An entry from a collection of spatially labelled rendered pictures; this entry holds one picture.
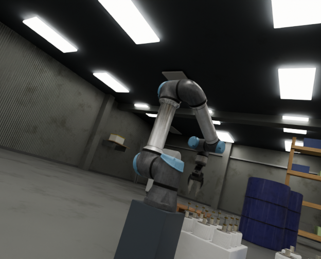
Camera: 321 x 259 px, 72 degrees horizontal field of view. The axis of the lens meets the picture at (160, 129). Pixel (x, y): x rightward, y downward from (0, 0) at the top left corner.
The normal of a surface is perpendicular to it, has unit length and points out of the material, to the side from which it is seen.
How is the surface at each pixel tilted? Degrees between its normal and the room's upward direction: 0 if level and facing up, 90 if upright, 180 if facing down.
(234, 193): 90
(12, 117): 90
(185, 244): 90
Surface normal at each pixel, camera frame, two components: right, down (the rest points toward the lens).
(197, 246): -0.53, -0.35
